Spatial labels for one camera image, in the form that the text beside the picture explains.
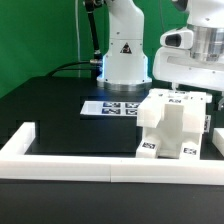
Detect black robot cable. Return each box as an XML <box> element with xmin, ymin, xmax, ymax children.
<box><xmin>46</xmin><ymin>0</ymin><xmax>105</xmax><ymax>78</ymax></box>

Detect white U-shaped obstacle frame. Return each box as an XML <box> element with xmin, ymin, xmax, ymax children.
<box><xmin>0</xmin><ymin>122</ymin><xmax>224</xmax><ymax>185</ymax></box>

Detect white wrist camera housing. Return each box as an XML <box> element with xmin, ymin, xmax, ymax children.
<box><xmin>160</xmin><ymin>27</ymin><xmax>194</xmax><ymax>49</ymax></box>

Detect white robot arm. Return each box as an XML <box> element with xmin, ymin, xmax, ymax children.
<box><xmin>97</xmin><ymin>0</ymin><xmax>224</xmax><ymax>110</ymax></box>

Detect white chair back part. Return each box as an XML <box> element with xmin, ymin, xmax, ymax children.
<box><xmin>137</xmin><ymin>89</ymin><xmax>212</xmax><ymax>130</ymax></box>

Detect white marker sheet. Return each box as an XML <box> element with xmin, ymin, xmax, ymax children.
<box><xmin>81</xmin><ymin>101</ymin><xmax>140</xmax><ymax>117</ymax></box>

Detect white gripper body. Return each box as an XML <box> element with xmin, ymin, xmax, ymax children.
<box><xmin>153</xmin><ymin>47</ymin><xmax>224</xmax><ymax>91</ymax></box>

